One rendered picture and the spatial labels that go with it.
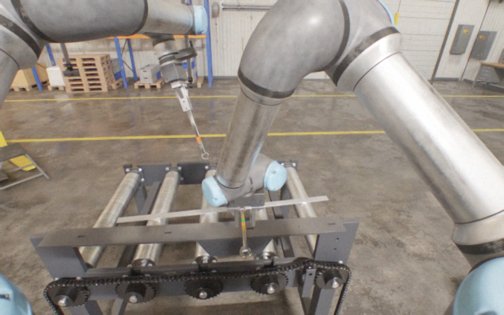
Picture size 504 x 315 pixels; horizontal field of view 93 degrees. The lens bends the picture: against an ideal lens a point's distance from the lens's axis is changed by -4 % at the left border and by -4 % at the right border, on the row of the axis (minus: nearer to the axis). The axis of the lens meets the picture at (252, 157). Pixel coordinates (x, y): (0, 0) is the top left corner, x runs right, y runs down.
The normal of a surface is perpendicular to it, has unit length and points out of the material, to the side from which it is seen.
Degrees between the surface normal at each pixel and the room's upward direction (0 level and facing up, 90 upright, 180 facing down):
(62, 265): 90
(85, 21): 122
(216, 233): 0
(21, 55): 129
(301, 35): 81
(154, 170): 90
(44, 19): 117
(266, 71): 97
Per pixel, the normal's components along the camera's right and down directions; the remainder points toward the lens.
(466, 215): -0.84, 0.34
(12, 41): 0.65, 0.65
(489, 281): -0.18, -0.86
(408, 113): -0.65, 0.12
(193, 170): 0.09, 0.47
